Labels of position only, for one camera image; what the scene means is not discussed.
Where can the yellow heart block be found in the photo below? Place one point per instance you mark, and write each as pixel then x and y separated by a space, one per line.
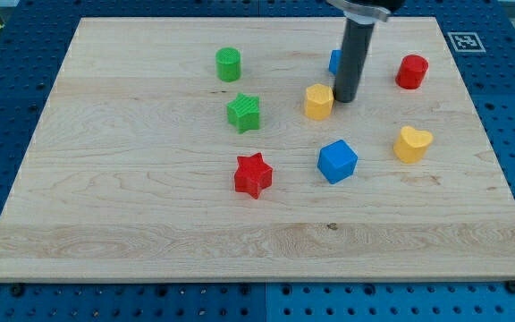
pixel 412 144

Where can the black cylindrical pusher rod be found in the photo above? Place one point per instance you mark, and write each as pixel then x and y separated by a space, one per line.
pixel 355 43

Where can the green cylinder block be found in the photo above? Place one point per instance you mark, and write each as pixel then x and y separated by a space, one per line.
pixel 228 64

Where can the blue block behind rod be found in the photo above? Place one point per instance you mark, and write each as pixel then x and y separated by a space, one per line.
pixel 335 58

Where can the white fiducial marker tag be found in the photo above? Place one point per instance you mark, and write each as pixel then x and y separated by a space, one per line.
pixel 466 42

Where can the wooden board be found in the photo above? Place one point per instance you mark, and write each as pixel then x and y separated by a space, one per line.
pixel 129 175

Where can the yellow hexagon block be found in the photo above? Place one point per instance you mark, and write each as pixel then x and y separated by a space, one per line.
pixel 318 102

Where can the red star block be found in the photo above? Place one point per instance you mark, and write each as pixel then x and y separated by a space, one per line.
pixel 252 175

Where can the blue cube block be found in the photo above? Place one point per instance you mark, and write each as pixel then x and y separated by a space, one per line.
pixel 337 161

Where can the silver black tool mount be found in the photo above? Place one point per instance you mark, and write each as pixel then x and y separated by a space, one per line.
pixel 367 10

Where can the green star block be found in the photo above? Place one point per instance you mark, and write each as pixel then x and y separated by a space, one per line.
pixel 244 113

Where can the red cylinder block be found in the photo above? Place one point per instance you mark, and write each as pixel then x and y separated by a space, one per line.
pixel 411 72

